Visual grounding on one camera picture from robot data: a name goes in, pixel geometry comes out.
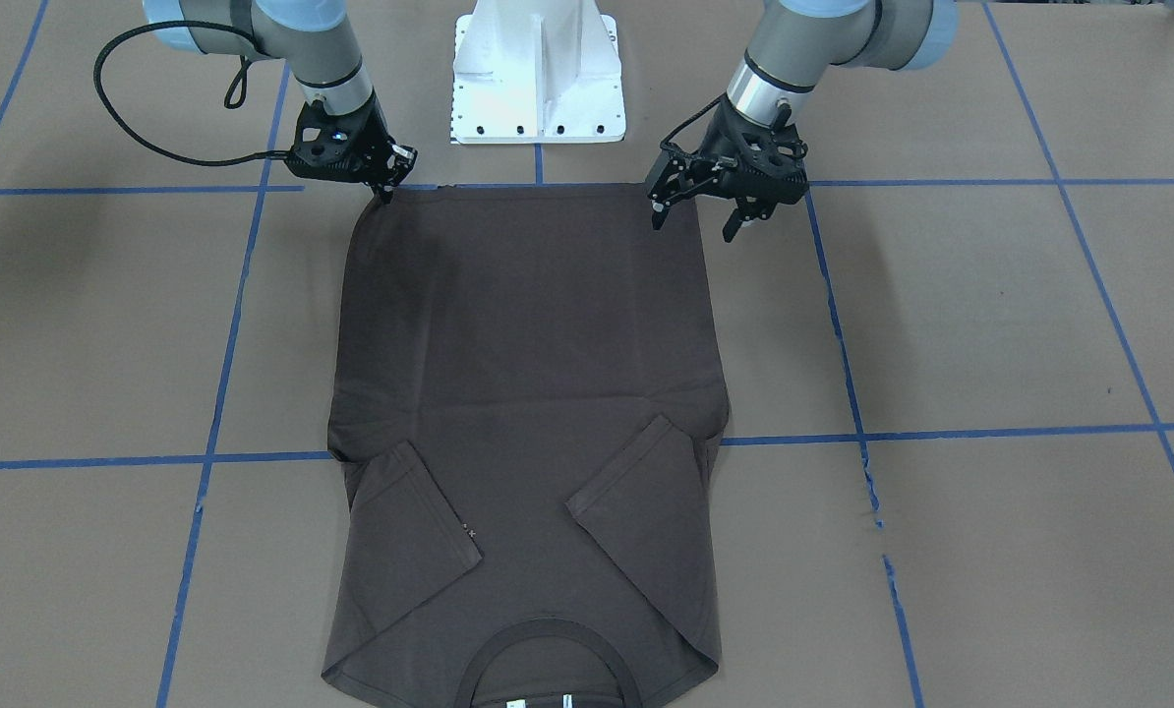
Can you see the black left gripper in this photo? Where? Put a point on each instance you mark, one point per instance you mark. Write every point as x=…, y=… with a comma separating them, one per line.
x=713, y=139

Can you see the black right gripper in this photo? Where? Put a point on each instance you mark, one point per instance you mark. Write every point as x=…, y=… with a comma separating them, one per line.
x=369, y=129

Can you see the dark brown t-shirt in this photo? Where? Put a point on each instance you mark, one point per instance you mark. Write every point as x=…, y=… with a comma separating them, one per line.
x=527, y=406

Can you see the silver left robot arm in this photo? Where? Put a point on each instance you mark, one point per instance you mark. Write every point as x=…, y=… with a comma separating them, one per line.
x=796, y=42

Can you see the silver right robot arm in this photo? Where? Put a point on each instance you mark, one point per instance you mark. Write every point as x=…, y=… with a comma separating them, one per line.
x=315, y=38

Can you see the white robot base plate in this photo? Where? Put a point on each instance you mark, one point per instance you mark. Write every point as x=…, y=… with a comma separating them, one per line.
x=537, y=72

